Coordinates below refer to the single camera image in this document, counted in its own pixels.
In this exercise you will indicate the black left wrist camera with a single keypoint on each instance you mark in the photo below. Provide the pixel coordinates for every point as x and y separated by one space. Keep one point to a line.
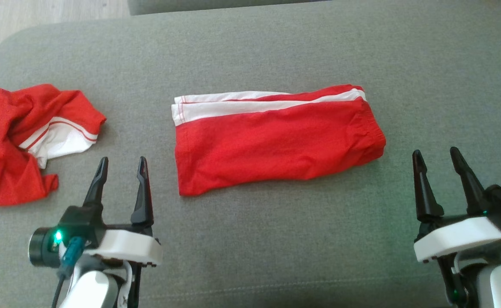
75 226

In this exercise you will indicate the grey sofa seat cushion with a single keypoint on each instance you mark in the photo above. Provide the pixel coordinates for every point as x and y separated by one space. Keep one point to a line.
276 256

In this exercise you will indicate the grey sofa back cushion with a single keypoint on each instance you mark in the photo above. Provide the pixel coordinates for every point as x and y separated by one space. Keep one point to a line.
216 5

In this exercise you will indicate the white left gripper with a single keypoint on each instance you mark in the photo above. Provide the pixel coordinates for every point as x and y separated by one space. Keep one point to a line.
126 248

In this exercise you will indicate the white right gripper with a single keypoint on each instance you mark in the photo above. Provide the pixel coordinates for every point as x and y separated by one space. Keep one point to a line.
455 239

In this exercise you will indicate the red shorts white side stripe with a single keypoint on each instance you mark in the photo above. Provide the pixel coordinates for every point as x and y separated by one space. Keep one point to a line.
276 145

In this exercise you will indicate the red mesh jersey white trim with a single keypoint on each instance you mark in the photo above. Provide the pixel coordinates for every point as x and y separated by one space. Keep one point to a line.
6 141

